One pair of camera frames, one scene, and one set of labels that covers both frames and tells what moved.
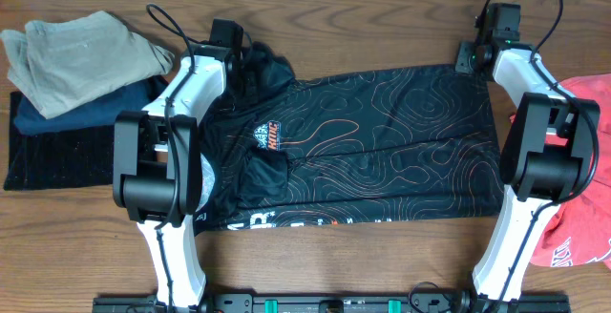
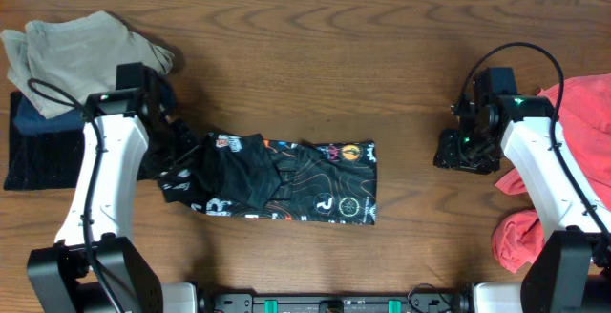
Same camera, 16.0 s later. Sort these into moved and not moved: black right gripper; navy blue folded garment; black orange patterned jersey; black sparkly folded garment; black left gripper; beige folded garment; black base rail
Moved: black right gripper; black left gripper; black orange patterned jersey
Not moved: black sparkly folded garment; black base rail; navy blue folded garment; beige folded garment
